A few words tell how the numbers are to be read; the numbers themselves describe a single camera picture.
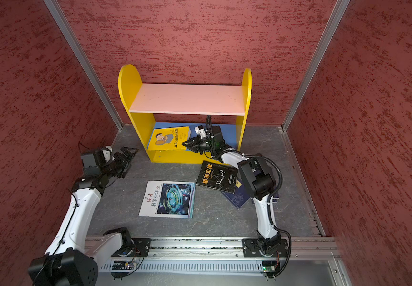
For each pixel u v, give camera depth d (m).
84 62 0.88
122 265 0.71
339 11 0.71
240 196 0.89
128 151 0.70
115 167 0.66
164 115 1.18
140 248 0.74
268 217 0.60
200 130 0.90
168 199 0.88
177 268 0.77
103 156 0.62
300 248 0.76
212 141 0.77
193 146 0.83
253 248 0.74
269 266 0.71
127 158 0.69
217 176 0.95
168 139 0.92
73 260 0.38
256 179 0.55
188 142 0.88
